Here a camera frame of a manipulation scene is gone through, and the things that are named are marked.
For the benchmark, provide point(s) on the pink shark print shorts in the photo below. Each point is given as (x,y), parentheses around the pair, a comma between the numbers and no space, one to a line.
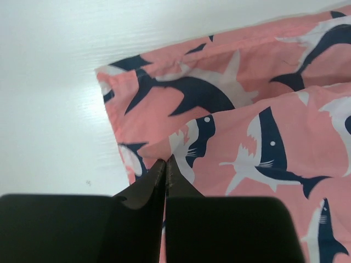
(258,111)

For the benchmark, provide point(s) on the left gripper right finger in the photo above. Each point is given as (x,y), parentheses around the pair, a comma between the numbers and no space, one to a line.
(225,229)

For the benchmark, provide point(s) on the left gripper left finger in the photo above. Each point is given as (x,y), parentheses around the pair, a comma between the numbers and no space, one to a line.
(81,228)

